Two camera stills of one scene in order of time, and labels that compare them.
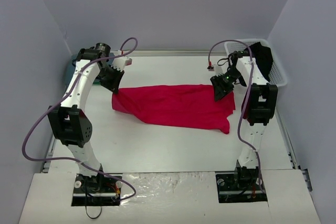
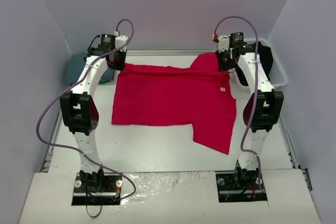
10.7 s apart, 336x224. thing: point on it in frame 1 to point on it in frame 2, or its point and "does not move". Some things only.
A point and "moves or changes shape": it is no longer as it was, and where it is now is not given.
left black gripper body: x=113 y=74 to x=118 y=62
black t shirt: x=263 y=58 does not move
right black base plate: x=243 y=184 does not move
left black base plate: x=99 y=190 does not move
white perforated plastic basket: x=277 y=75 does not move
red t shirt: x=187 y=105 moves or changes shape
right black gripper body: x=222 y=83 to x=224 y=63
